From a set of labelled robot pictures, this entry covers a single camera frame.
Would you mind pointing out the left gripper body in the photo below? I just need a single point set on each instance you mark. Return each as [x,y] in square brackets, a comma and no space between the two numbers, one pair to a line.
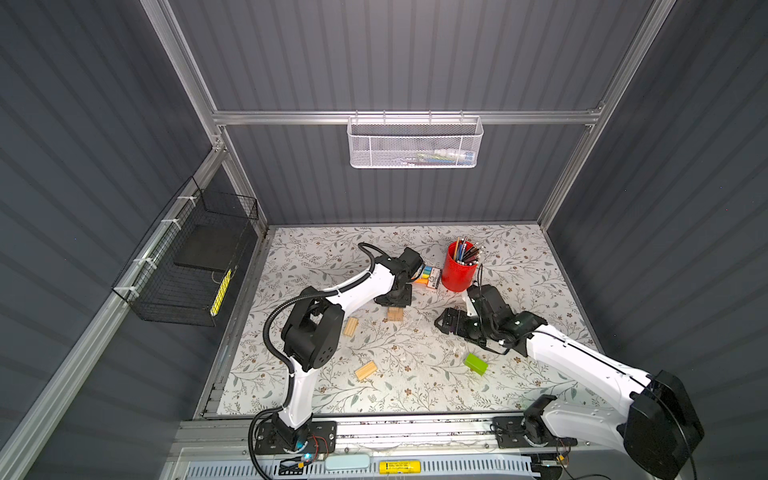
[402,300]

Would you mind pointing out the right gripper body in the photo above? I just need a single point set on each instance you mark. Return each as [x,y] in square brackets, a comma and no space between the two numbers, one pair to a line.
[486,329]

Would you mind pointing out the wood block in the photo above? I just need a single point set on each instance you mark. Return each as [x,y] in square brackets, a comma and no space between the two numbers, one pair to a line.
[350,327]
[395,314]
[366,371]

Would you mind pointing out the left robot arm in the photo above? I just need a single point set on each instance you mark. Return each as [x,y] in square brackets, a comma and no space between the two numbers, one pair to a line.
[313,329]

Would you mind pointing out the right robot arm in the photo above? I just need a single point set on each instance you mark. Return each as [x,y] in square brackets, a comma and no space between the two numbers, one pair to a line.
[650,418]

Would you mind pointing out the green block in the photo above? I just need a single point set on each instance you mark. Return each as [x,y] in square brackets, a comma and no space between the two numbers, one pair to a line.
[475,364]

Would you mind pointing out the red pen cup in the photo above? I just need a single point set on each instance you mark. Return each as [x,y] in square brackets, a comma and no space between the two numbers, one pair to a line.
[461,261]

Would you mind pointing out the pens in white basket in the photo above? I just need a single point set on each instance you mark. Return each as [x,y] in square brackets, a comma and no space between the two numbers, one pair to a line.
[448,158]

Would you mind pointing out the yellow label sticker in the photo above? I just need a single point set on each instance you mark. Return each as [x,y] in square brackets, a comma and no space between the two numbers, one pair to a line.
[400,467]

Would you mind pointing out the yellow marker in basket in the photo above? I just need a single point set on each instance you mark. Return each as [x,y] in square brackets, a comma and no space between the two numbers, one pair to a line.
[221,293]

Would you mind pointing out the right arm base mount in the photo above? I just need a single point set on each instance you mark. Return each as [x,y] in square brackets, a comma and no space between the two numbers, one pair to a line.
[519,432]

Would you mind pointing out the white wire mesh basket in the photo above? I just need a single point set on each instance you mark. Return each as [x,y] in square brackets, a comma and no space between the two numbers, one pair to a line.
[378,142]

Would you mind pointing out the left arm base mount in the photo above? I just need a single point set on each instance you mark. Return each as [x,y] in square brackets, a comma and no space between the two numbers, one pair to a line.
[275,437]

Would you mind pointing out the black wire basket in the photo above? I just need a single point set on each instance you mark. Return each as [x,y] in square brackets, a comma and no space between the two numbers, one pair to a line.
[174,277]

